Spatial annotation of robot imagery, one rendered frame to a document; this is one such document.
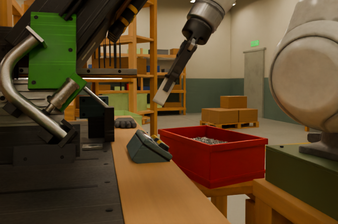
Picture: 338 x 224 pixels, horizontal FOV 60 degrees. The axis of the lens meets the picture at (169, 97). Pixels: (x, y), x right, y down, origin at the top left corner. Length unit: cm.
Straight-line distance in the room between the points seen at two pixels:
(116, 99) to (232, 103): 430
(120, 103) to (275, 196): 306
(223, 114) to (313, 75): 644
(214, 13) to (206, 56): 1010
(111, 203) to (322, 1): 42
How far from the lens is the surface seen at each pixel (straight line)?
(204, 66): 1081
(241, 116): 717
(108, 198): 50
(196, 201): 49
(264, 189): 73
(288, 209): 67
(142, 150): 69
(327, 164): 62
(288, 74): 42
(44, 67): 82
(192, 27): 77
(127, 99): 356
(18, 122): 81
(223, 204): 120
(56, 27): 85
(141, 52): 951
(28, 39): 81
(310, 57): 41
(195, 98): 1067
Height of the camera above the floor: 109
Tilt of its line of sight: 3 degrees down
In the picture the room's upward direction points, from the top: straight up
